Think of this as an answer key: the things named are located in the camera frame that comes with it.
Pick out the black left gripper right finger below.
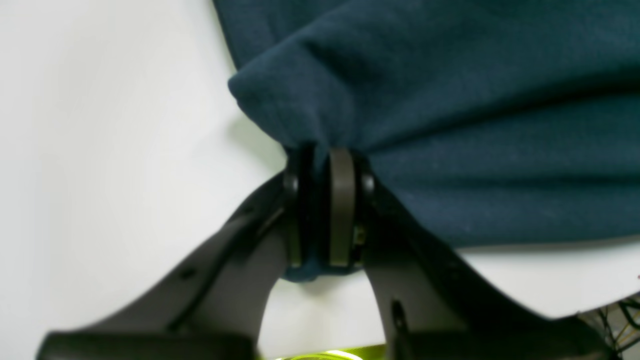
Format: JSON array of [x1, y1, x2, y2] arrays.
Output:
[[327, 148, 613, 360]]

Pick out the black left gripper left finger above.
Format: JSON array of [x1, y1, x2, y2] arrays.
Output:
[[38, 148, 314, 360]]

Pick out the dark navy blue T-shirt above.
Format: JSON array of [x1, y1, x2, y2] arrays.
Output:
[[212, 0, 640, 283]]

